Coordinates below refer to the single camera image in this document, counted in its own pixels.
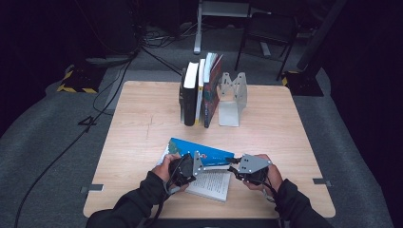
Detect grey metal expandable book rack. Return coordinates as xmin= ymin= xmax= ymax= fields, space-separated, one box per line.
xmin=180 ymin=67 xmax=248 ymax=128

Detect long black floor cable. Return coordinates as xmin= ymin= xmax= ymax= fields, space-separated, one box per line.
xmin=12 ymin=55 xmax=138 ymax=228

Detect black book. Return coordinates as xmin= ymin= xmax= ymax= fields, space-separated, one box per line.
xmin=178 ymin=61 xmax=201 ymax=127

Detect person's left hand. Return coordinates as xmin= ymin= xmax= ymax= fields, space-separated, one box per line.
xmin=151 ymin=153 xmax=191 ymax=193

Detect black yellow striped base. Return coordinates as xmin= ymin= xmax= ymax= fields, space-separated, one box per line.
xmin=56 ymin=64 xmax=107 ymax=95
xmin=280 ymin=69 xmax=325 ymax=98

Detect left hand-held gripper cable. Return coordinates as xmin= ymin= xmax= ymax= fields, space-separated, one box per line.
xmin=144 ymin=158 xmax=192 ymax=228

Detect dark slanted column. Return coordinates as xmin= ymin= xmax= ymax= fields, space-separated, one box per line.
xmin=296 ymin=0 xmax=350 ymax=72

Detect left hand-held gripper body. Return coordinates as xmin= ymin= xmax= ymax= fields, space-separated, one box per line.
xmin=168 ymin=150 xmax=205 ymax=188

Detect black metal chair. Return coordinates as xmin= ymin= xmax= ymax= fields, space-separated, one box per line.
xmin=234 ymin=11 xmax=300 ymax=82

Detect right hand-held gripper cable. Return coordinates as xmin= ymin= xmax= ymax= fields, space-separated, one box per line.
xmin=259 ymin=177 xmax=285 ymax=228

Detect person's right hand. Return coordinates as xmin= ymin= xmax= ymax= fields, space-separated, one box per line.
xmin=243 ymin=153 xmax=284 ymax=192

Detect grey tape piece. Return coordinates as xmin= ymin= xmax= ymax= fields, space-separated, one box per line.
xmin=312 ymin=178 xmax=333 ymax=188
xmin=80 ymin=183 xmax=106 ymax=195

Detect red illustrated book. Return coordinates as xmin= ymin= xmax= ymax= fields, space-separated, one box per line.
xmin=201 ymin=51 xmax=224 ymax=129

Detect grey metal stand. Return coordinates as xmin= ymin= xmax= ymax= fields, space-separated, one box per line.
xmin=193 ymin=0 xmax=272 ymax=55

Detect yellow book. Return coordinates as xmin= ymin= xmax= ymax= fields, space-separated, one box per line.
xmin=193 ymin=58 xmax=206 ymax=125

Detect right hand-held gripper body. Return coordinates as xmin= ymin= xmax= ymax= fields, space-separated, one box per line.
xmin=237 ymin=153 xmax=273 ymax=186

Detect bundle of floor cables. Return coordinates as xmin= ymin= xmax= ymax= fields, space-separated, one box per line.
xmin=138 ymin=23 xmax=198 ymax=50

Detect blue book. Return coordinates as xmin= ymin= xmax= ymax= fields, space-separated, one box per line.
xmin=157 ymin=136 xmax=237 ymax=203

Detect hand-held gripper cable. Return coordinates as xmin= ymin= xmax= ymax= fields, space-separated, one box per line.
xmin=259 ymin=177 xmax=285 ymax=228
xmin=144 ymin=158 xmax=192 ymax=228

